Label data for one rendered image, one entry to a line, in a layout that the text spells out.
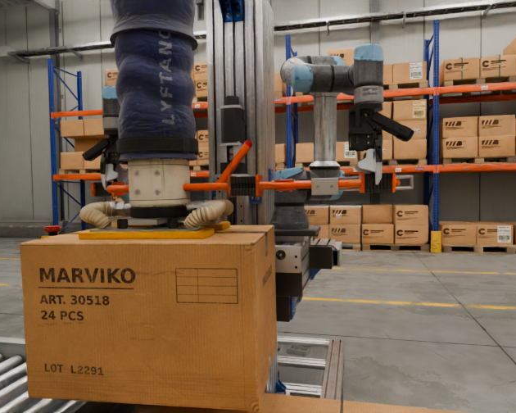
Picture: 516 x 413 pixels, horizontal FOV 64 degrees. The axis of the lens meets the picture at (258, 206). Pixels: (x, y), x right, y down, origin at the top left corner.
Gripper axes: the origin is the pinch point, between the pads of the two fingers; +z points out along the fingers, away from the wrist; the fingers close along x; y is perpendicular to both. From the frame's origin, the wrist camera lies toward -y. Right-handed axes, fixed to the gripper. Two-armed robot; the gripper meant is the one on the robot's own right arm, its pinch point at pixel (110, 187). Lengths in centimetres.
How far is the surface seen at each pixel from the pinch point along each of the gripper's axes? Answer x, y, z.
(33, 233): 854, -681, 115
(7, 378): -12, -33, 67
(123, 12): -37, 25, -45
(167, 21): -35, 36, -42
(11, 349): 6, -46, 64
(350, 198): 805, 139, 25
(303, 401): -16, 70, 65
